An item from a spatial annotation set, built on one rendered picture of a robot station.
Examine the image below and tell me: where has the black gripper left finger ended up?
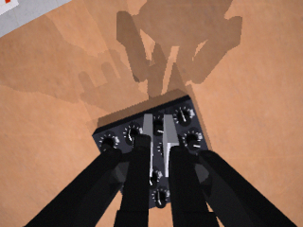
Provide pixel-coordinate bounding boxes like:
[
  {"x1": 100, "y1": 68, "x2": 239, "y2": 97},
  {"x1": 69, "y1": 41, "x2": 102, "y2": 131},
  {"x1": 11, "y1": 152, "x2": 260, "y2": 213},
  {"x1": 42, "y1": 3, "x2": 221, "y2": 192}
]
[{"x1": 24, "y1": 114, "x2": 152, "y2": 227}]

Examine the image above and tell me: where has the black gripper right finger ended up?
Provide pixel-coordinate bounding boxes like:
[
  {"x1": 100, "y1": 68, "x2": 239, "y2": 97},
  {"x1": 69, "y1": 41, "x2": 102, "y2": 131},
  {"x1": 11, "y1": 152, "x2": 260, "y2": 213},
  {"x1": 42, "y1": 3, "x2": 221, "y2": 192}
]
[{"x1": 163, "y1": 114, "x2": 297, "y2": 227}]

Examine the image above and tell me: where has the black knob box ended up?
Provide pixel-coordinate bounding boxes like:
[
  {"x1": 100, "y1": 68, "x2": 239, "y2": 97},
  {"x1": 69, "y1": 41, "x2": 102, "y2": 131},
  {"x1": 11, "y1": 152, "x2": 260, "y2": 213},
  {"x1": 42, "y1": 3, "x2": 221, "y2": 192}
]
[{"x1": 92, "y1": 95, "x2": 208, "y2": 209}]

